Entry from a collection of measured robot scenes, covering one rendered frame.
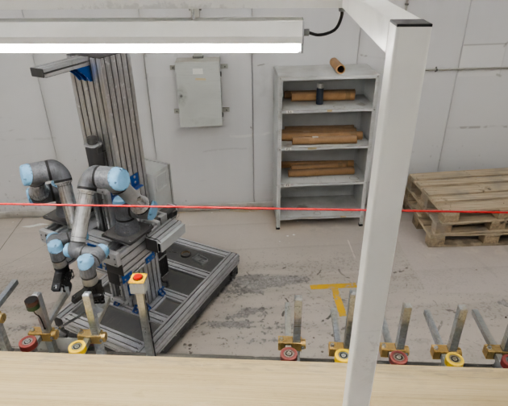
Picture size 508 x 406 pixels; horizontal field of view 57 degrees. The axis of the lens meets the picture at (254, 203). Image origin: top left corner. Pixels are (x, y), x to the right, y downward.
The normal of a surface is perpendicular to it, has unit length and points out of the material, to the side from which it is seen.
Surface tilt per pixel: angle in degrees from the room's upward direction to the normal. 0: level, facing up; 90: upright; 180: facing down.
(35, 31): 61
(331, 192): 90
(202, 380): 0
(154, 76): 90
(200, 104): 90
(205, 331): 0
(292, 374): 0
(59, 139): 90
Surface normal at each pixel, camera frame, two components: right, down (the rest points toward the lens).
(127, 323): -0.01, -0.88
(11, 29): -0.05, 0.00
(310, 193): 0.06, 0.48
